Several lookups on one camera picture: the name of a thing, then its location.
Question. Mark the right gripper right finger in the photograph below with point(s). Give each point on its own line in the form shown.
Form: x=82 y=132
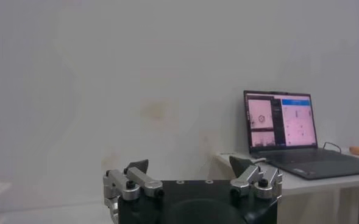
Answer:
x=247 y=179

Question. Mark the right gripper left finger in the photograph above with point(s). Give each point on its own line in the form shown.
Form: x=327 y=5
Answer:
x=142 y=181

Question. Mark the black laptop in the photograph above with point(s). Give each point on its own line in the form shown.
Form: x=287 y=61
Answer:
x=298 y=121

